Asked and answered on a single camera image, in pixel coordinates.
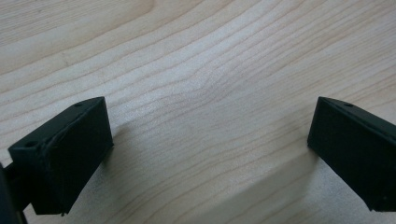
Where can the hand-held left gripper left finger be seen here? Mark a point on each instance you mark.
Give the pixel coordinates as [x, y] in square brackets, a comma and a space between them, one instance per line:
[71, 155]

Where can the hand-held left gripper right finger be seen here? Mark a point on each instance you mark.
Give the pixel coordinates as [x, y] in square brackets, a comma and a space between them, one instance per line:
[358, 149]

